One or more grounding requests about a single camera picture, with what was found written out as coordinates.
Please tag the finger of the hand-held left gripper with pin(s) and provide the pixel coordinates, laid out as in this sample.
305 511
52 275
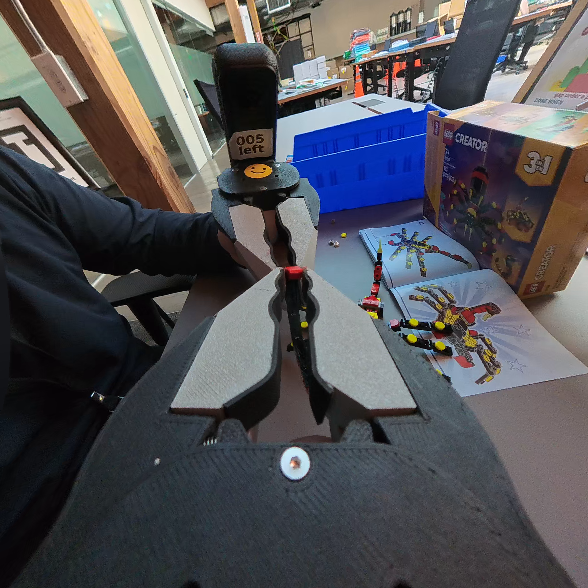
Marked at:
248 229
301 225

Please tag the blue plastic bin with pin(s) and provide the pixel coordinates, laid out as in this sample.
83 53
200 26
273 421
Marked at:
367 156

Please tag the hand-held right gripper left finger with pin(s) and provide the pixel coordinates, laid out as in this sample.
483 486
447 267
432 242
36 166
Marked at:
229 358

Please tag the black office chair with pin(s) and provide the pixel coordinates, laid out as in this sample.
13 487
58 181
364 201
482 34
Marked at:
473 55

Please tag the orange traffic cone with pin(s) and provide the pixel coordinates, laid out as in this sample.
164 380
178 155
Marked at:
359 82

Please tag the black red lego claw arm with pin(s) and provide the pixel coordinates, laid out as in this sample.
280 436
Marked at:
294 273

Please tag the lego set box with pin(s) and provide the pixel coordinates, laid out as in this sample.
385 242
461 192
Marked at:
496 193

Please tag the white wall switch plate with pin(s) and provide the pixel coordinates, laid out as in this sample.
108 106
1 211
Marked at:
59 80

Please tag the lego instruction booklet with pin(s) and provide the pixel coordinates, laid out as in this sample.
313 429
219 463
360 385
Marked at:
528 349

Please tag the black armrest chair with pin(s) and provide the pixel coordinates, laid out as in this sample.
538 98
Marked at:
147 298

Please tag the black yellow lego scorpion model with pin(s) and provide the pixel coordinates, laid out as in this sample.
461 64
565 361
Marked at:
372 303

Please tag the framed marker sign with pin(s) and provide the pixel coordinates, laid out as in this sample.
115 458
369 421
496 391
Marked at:
27 142

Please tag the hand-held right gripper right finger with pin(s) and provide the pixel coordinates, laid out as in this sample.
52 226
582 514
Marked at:
358 363

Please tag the person's left hand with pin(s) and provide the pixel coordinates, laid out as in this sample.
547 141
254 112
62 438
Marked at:
229 250

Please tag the wooden post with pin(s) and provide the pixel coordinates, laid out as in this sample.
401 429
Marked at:
115 115

